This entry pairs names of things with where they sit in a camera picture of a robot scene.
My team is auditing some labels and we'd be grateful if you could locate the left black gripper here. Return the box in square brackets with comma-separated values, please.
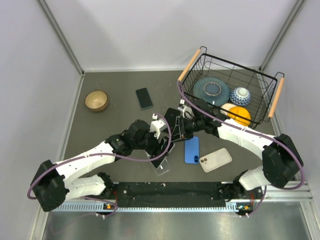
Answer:
[132, 126, 168, 159]

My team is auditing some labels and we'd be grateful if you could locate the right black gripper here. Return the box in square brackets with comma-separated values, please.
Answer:
[168, 115, 204, 143]

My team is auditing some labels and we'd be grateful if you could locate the white-edged black phone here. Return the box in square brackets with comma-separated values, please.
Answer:
[151, 136, 175, 168]

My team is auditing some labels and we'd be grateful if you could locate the blue phone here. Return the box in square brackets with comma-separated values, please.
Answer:
[184, 136, 200, 165]

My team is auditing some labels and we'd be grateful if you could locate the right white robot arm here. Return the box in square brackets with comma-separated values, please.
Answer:
[175, 99, 304, 198]

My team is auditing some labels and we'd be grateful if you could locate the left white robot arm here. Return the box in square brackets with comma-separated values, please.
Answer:
[28, 118, 171, 212]

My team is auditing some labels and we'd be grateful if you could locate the teal-edged black phone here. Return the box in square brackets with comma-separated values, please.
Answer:
[135, 88, 153, 110]

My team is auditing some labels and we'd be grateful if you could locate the beige phone case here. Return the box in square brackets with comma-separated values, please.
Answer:
[199, 148, 232, 173]

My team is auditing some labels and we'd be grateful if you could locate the blue-grey ceramic plate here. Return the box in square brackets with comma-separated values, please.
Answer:
[193, 77, 231, 107]

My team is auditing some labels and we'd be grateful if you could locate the cream bowl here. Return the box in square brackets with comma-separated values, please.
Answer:
[220, 102, 236, 116]

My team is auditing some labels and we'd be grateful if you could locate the yellow bowl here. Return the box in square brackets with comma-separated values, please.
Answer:
[227, 106, 251, 127]

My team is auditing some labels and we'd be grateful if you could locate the blue white patterned bowl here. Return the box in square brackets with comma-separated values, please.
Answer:
[230, 87, 251, 107]

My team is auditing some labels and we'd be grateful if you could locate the tan ceramic bowl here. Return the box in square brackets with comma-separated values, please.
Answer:
[84, 90, 109, 112]

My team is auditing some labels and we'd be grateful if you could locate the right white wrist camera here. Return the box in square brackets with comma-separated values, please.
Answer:
[177, 99, 194, 119]

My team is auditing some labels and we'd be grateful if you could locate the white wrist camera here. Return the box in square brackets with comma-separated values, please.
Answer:
[149, 114, 168, 140]
[177, 99, 194, 119]

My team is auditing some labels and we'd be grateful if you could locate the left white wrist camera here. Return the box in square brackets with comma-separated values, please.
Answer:
[149, 114, 168, 140]

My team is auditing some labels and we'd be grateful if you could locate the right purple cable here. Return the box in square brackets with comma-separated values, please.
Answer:
[176, 81, 306, 218]

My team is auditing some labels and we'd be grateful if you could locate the purple cable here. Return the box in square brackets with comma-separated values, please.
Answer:
[26, 112, 172, 218]
[176, 81, 306, 218]

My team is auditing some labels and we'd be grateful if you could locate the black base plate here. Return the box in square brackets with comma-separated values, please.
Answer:
[101, 182, 249, 208]

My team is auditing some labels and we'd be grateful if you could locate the black wire basket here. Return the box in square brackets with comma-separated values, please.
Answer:
[178, 46, 284, 129]

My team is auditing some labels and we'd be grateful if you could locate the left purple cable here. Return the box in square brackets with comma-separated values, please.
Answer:
[26, 112, 172, 218]

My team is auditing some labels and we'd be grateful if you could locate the aluminium rail with cable duct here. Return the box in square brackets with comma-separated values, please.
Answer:
[54, 182, 313, 216]

